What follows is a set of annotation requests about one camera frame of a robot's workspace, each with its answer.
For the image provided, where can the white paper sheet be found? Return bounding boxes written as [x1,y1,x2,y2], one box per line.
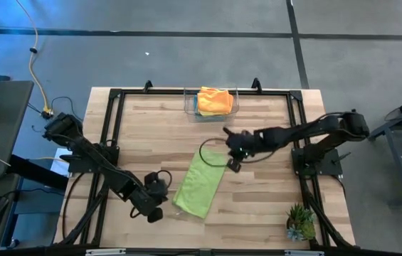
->
[48,146,77,178]

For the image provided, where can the yellow floor cable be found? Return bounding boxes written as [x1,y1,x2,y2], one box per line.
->
[14,0,55,119]

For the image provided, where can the clear plastic bin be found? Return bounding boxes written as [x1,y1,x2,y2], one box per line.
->
[183,87,240,124]

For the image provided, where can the small potted succulent plant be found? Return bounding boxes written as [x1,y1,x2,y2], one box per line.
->
[285,202,318,243]

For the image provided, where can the black aluminium rig frame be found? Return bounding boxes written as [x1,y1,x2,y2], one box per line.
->
[53,77,358,256]

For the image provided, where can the white metal bracket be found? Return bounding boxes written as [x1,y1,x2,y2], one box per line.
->
[85,248,127,256]
[284,250,325,256]

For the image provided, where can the thin black floor cable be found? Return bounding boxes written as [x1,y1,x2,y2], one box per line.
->
[26,95,84,134]

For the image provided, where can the yellow microfiber towel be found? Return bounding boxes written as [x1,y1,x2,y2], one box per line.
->
[199,109,225,117]

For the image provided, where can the black angled bar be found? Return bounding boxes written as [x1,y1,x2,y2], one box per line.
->
[7,154,70,191]

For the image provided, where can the grey side desk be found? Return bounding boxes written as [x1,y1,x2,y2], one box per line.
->
[0,80,35,179]

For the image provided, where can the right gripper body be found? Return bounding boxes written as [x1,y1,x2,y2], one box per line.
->
[223,127,258,159]

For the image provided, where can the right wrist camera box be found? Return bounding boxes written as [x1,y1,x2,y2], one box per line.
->
[227,159,243,174]

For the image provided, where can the orange microfiber towel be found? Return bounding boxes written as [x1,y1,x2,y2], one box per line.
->
[196,86,235,115]

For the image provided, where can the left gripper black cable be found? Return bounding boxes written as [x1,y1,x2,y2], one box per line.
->
[129,169,173,218]

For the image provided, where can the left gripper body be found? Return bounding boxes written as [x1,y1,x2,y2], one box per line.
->
[144,171,170,206]

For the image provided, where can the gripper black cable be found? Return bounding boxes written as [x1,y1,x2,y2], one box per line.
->
[129,169,173,218]
[199,137,276,168]

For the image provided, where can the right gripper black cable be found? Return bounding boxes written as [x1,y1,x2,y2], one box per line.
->
[199,137,276,168]

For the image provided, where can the grey metal cart frame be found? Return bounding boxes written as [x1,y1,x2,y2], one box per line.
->
[365,87,402,208]

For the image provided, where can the green microfiber towel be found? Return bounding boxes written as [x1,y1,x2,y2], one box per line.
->
[171,148,228,220]

